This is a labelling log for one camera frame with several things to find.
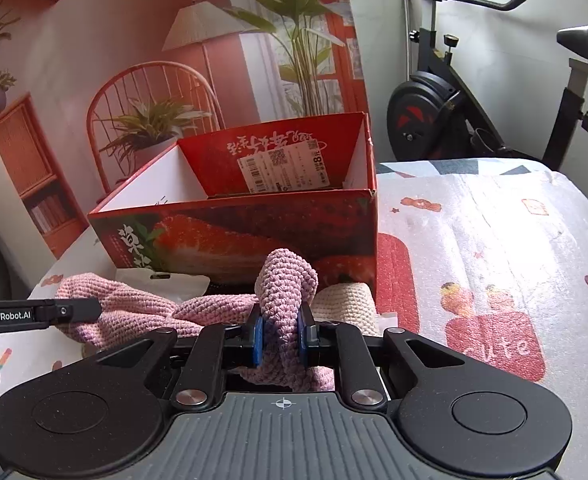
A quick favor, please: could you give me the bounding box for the cream knitted cloth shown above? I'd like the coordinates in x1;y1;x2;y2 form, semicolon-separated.
313;282;378;337

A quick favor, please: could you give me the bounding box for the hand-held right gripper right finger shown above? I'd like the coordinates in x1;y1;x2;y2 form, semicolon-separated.
296;306;480;408

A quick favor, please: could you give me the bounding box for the white plastic package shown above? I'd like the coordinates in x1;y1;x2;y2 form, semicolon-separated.
114;269;211;307

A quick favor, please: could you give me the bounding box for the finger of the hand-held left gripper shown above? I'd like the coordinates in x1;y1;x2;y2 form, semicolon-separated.
44;297;101;328

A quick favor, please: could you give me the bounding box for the mauve knitted cloth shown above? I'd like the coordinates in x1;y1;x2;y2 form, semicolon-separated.
241;248;336;394

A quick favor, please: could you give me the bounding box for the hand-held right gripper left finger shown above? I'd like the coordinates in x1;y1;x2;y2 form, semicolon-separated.
83;306;266;411

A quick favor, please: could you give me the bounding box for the light pink knitted cloth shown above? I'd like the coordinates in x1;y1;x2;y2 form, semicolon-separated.
55;272;259;352

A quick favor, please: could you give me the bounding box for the black exercise bike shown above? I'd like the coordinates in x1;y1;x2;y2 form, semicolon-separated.
368;0;588;172

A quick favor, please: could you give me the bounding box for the red strawberry print cardboard box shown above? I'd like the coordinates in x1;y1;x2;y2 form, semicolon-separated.
87;112;379;301

